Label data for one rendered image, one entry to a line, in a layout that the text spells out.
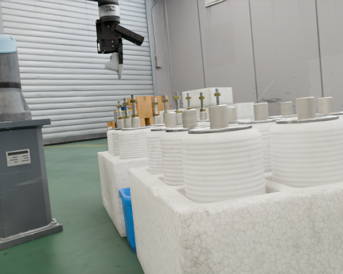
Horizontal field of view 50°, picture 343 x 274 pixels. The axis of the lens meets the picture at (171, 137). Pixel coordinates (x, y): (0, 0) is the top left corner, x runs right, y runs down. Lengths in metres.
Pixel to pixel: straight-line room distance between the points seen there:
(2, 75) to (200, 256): 0.76
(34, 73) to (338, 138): 6.16
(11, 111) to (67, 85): 5.75
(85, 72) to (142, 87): 1.37
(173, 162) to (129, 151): 0.41
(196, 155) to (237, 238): 0.10
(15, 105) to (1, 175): 0.18
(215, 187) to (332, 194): 0.12
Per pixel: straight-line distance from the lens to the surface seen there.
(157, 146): 0.63
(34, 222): 1.02
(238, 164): 0.40
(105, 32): 1.37
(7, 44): 1.04
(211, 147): 0.40
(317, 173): 0.46
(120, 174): 0.88
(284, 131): 0.46
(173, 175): 0.52
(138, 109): 4.98
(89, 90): 6.94
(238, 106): 4.18
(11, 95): 1.01
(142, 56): 7.83
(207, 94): 3.83
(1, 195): 0.98
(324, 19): 6.50
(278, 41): 6.80
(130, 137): 0.91
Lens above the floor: 0.27
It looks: 3 degrees down
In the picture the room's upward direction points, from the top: 5 degrees counter-clockwise
